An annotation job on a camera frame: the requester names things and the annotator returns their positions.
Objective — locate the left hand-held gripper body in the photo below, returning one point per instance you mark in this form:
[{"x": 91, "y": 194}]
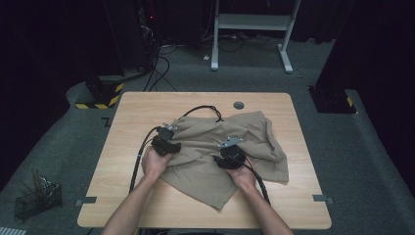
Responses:
[{"x": 164, "y": 138}]

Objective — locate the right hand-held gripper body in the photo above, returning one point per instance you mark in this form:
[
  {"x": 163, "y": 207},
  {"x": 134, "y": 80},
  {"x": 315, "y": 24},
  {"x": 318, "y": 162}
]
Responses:
[{"x": 232, "y": 155}]

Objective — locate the khaki shorts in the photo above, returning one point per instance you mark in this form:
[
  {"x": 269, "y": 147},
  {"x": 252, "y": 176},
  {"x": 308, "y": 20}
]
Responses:
[{"x": 202, "y": 153}]

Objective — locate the person's left hand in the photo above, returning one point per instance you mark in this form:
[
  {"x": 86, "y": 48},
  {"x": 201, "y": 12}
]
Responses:
[{"x": 155, "y": 163}]

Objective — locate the person's right hand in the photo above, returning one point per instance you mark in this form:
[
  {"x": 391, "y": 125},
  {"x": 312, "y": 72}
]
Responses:
[{"x": 242, "y": 178}]

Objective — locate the yellow black striped stand base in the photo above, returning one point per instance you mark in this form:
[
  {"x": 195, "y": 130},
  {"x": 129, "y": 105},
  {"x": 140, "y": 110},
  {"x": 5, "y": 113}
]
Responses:
[{"x": 102, "y": 94}]

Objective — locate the grey tape piece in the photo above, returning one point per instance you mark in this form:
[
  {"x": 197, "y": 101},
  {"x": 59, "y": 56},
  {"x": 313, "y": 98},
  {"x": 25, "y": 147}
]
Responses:
[
  {"x": 322, "y": 198},
  {"x": 85, "y": 199}
]

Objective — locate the wooden sticks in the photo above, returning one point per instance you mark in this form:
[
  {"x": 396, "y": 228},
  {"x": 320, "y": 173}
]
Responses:
[{"x": 35, "y": 179}]

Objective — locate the white striped floor plate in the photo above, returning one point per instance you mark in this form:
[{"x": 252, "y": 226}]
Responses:
[{"x": 11, "y": 231}]

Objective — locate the white metal desk frame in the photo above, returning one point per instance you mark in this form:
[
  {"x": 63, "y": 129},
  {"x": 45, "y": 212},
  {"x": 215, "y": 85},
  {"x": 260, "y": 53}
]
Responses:
[{"x": 253, "y": 23}]

